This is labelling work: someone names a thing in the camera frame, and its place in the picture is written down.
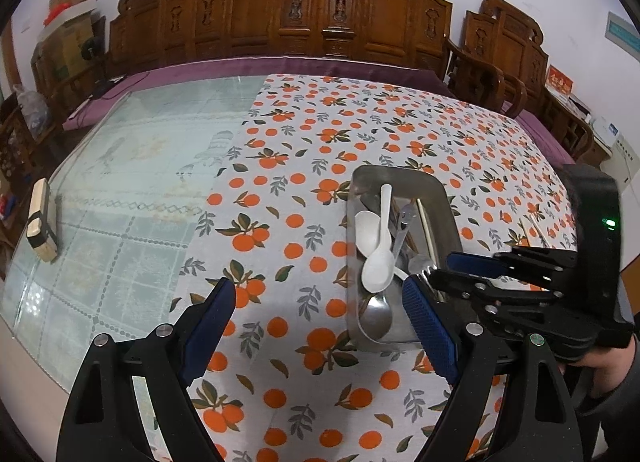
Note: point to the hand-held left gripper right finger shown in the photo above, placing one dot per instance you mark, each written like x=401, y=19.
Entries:
x=430, y=327

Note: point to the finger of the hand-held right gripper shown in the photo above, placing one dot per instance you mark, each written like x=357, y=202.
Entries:
x=475, y=264
x=450, y=281

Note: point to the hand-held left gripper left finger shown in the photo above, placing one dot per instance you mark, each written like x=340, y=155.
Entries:
x=210, y=327

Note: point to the light wooden chopstick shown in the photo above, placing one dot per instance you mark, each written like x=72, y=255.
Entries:
x=427, y=232

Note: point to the metal spoon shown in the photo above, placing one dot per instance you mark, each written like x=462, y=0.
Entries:
x=375, y=317

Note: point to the white plastic spoon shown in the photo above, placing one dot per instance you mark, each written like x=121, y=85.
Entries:
x=380, y=269
x=367, y=232

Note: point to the steel tray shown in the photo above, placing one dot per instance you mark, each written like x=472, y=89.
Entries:
x=415, y=182

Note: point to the person's right forearm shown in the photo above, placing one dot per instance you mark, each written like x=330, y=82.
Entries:
x=620, y=407

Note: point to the person's right hand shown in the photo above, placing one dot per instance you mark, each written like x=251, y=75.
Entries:
x=600, y=361

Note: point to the white appliance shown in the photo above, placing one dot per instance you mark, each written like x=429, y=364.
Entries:
x=625, y=152

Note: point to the purple seat cushion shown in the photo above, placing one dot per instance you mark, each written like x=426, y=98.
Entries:
x=542, y=137

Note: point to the wooden side table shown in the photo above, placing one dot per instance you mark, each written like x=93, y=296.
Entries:
x=570, y=127

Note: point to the orange print tablecloth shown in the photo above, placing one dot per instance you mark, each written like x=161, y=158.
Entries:
x=310, y=142

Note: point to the wooden block with black tape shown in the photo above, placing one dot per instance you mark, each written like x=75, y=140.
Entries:
x=40, y=202

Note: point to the carved wooden armchair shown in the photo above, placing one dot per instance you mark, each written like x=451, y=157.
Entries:
x=505, y=37

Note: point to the purple bench cushion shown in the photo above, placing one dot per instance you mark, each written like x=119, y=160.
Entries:
x=200, y=69

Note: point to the clear plastic bag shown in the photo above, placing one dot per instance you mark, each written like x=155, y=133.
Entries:
x=32, y=109

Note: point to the black round device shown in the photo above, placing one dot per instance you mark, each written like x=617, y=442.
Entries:
x=91, y=49

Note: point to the large cardboard box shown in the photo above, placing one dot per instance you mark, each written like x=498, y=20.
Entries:
x=65, y=52

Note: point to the carved wooden bench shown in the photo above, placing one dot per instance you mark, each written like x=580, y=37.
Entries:
x=250, y=17

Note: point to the red wall poster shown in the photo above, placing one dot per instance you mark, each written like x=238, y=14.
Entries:
x=560, y=79

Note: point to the teal wall poster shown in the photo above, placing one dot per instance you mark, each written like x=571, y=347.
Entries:
x=622, y=34

